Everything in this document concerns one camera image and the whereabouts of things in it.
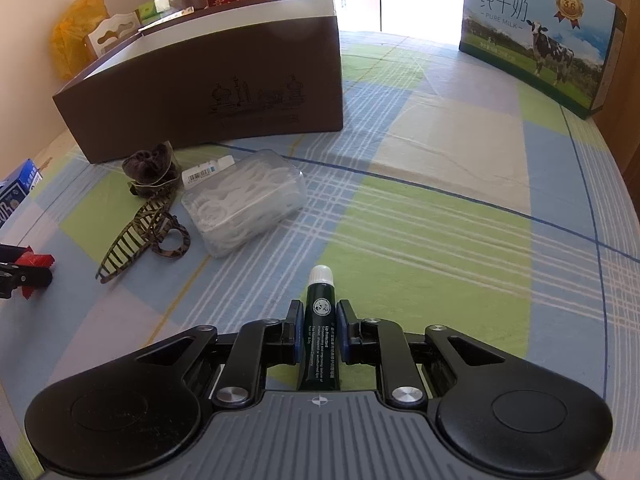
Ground red snack packet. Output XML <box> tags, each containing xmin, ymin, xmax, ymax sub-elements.
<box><xmin>15</xmin><ymin>251</ymin><xmax>55</xmax><ymax>269</ymax></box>

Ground brown velvet scrunchie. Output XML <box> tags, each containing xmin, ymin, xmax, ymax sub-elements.
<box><xmin>122</xmin><ymin>143</ymin><xmax>182</xmax><ymax>189</ymax></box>

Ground brown cardboard storage box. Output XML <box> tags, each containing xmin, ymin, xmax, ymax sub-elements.
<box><xmin>52</xmin><ymin>0</ymin><xmax>346</xmax><ymax>165</ymax></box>

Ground yellow plastic bag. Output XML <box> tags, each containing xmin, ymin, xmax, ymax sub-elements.
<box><xmin>51</xmin><ymin>0</ymin><xmax>110</xmax><ymax>82</ymax></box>

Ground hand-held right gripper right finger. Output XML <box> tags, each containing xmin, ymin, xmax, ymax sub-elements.
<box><xmin>336</xmin><ymin>301</ymin><xmax>506</xmax><ymax>407</ymax></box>

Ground cream cardboard hanger box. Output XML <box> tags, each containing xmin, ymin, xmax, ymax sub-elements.
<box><xmin>84</xmin><ymin>11</ymin><xmax>144</xmax><ymax>62</ymax></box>

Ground milk carton with cow picture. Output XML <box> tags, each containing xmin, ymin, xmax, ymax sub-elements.
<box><xmin>458</xmin><ymin>0</ymin><xmax>628</xmax><ymax>120</ymax></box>

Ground checked cloth desktop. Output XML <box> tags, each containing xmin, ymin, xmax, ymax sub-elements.
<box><xmin>0</xmin><ymin>30</ymin><xmax>640</xmax><ymax>480</ymax></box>

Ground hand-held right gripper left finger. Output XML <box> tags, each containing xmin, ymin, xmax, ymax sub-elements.
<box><xmin>135</xmin><ymin>301</ymin><xmax>306</xmax><ymax>408</ymax></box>

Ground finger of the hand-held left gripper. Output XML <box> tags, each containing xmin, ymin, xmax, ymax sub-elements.
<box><xmin>0</xmin><ymin>243</ymin><xmax>34</xmax><ymax>264</ymax></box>
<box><xmin>0</xmin><ymin>266</ymin><xmax>54</xmax><ymax>302</ymax></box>

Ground leopard print hair claw clip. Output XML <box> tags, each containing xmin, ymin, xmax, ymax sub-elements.
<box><xmin>96</xmin><ymin>181</ymin><xmax>191</xmax><ymax>285</ymax></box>

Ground green tissue packets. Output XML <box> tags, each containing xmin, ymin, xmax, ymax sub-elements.
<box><xmin>136</xmin><ymin>0</ymin><xmax>194</xmax><ymax>26</ymax></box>

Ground dark green lip balm tube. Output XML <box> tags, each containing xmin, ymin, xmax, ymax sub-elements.
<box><xmin>296</xmin><ymin>265</ymin><xmax>342</xmax><ymax>392</ymax></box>

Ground blue milk carton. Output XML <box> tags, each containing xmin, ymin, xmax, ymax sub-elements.
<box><xmin>0</xmin><ymin>159</ymin><xmax>44</xmax><ymax>231</ymax></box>

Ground clear floss pick box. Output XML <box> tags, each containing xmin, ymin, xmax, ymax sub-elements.
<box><xmin>181</xmin><ymin>149</ymin><xmax>308</xmax><ymax>259</ymax></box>

